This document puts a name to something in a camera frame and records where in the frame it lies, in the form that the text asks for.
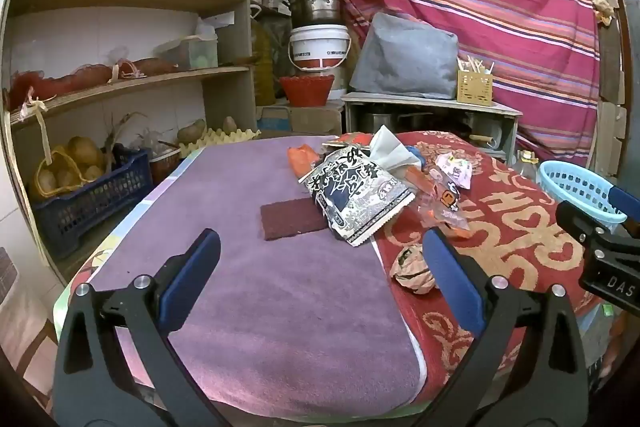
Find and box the red gold paper packet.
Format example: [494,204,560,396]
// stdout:
[322,132,373,150]

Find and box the red gold patterned mat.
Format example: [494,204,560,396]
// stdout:
[339,130,601,403]

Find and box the white tissue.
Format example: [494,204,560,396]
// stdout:
[369,127,420,171]

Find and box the pink white snack packet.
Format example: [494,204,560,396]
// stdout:
[436,153,473,190]

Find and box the orange plastic wrapper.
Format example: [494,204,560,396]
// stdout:
[288,144,320,179]

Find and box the grey low shelf cabinet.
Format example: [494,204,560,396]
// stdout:
[343,92,522,165]

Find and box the clear orange snack wrapper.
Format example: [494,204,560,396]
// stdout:
[405,166,471,239]

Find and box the cardboard box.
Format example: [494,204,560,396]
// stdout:
[256,102,344,135]

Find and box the wooden wall shelf unit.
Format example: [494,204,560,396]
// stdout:
[1,8,257,300]

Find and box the maroon scouring pad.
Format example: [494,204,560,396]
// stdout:
[260,198,328,241]

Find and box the blue plastic bag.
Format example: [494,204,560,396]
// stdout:
[406,145,426,169]

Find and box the steel pot in cabinet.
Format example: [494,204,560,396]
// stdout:
[361,113,396,133]

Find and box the white plastic bucket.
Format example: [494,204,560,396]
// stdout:
[288,24,352,72]

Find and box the large yellow oil jug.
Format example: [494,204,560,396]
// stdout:
[250,3,276,106]

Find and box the black white snack bag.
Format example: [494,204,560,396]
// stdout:
[299,145,416,247]

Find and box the red plastic bowl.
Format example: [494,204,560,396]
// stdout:
[280,75,334,107]

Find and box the steel cooking pot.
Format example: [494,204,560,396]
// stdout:
[288,0,345,28]

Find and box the dark blue plastic crate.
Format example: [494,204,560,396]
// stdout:
[32,150,153,261]

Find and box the cooking oil bottle on floor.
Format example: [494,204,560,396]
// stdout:
[513,150,538,182]

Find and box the light blue plastic basket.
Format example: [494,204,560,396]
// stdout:
[536,160,627,231]

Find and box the yellow egg tray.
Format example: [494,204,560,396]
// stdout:
[179,129,262,159]

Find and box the yellow net bag of potatoes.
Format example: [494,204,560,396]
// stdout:
[28,136,105,200]

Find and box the brown paper ball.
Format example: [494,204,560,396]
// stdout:
[390,245,437,296]

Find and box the yellow utensil holder box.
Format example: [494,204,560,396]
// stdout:
[457,55,495,106]

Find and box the wooden handled pan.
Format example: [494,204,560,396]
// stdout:
[469,133,501,148]

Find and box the clear plastic storage box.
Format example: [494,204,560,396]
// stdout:
[153,36,218,70]

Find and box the grey fabric cover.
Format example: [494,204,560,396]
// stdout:
[350,12,459,100]

